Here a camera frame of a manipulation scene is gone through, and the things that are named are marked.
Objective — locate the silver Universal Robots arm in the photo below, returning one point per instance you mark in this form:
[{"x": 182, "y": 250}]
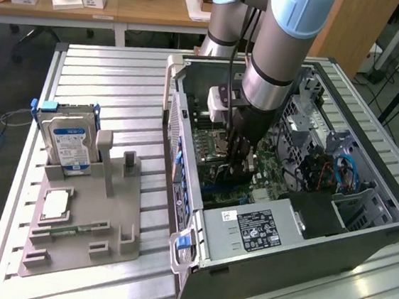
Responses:
[{"x": 286, "y": 40}]

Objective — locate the silver disk bay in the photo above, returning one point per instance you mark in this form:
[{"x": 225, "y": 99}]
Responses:
[{"x": 368, "y": 206}]

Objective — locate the black plastic shroud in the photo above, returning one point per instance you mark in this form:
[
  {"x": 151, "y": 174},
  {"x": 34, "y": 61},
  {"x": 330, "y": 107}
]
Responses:
[{"x": 314, "y": 211}]

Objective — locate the CPU socket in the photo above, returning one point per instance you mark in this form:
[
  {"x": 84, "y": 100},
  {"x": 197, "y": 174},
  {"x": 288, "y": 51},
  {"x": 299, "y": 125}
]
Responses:
[{"x": 219, "y": 144}]

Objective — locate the silver CPU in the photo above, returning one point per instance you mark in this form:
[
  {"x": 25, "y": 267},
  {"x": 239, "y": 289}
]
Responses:
[{"x": 55, "y": 205}]

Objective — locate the grey power supply unit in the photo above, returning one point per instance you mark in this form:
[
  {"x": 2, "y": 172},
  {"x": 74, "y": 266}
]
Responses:
[{"x": 219, "y": 237}]

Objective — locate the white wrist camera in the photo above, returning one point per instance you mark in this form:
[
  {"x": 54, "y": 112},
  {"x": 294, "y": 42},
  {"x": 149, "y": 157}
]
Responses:
[{"x": 218, "y": 103}]

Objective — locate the black RAM slot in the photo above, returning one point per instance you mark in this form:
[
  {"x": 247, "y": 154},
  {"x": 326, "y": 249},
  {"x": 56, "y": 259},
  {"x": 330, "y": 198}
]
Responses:
[
  {"x": 201, "y": 113},
  {"x": 202, "y": 122}
]

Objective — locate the black open PC case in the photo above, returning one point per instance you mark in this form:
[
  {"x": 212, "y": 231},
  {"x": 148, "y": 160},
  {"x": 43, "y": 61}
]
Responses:
[{"x": 279, "y": 272}]

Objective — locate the silver drive cage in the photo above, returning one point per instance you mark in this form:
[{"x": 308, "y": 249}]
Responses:
[{"x": 301, "y": 131}]

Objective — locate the white paper box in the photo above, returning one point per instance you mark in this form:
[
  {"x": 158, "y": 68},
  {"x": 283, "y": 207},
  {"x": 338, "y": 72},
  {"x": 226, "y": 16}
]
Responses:
[{"x": 196, "y": 8}]

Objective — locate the blue case latch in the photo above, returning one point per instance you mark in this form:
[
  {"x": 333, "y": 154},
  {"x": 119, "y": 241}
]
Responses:
[{"x": 182, "y": 242}]

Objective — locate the wooden desk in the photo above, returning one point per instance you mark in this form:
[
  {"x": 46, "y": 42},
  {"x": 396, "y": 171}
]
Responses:
[{"x": 146, "y": 8}]

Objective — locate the green RAM stick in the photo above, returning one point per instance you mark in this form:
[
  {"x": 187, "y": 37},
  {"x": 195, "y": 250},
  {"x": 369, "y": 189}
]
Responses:
[{"x": 69, "y": 231}]

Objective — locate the black expansion slot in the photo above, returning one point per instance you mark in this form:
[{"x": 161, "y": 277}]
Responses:
[{"x": 220, "y": 202}]

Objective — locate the wooden cabinet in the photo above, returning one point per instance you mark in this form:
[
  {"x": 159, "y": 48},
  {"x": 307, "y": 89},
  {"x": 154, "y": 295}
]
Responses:
[{"x": 351, "y": 30}]

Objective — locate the green motherboard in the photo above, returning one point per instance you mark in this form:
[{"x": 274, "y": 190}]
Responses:
[{"x": 264, "y": 179}]

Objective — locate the grey parts rack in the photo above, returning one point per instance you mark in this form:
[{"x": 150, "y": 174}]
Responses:
[{"x": 82, "y": 212}]

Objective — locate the hard disk with blue caddy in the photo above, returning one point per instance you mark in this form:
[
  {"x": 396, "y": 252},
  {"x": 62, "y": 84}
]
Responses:
[{"x": 68, "y": 143}]

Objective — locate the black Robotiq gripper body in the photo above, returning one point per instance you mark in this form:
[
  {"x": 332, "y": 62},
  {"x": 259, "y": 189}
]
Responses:
[{"x": 253, "y": 126}]

